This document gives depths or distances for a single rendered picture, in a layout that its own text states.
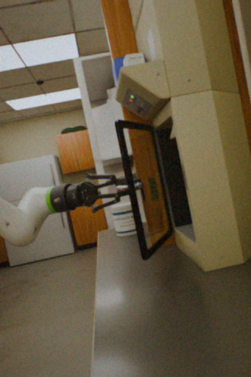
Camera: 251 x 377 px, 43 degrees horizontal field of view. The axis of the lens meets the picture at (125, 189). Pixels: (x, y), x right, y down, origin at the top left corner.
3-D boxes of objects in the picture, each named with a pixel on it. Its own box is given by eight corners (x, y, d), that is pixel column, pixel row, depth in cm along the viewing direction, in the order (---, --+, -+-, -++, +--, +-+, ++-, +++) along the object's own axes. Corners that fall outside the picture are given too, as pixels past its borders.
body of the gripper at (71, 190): (68, 210, 103) (93, 207, 99) (63, 185, 103) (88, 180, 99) (80, 207, 110) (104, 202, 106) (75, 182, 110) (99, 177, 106)
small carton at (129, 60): (142, 79, 97) (138, 59, 97) (146, 73, 92) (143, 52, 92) (126, 81, 96) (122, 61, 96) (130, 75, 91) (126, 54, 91)
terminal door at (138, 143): (173, 233, 116) (151, 124, 114) (145, 262, 88) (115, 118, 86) (171, 234, 116) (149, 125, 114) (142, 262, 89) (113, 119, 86)
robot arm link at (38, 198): (24, 183, 115) (40, 206, 121) (7, 206, 106) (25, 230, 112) (56, 177, 110) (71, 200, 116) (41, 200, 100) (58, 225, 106)
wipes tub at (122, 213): (140, 227, 168) (135, 200, 167) (143, 232, 155) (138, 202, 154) (115, 233, 167) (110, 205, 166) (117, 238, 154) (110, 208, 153)
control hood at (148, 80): (151, 119, 115) (146, 91, 115) (171, 97, 83) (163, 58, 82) (120, 125, 114) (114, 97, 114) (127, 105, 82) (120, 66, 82)
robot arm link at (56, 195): (64, 184, 113) (69, 209, 114) (44, 188, 103) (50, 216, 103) (79, 181, 111) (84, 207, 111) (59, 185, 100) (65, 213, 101)
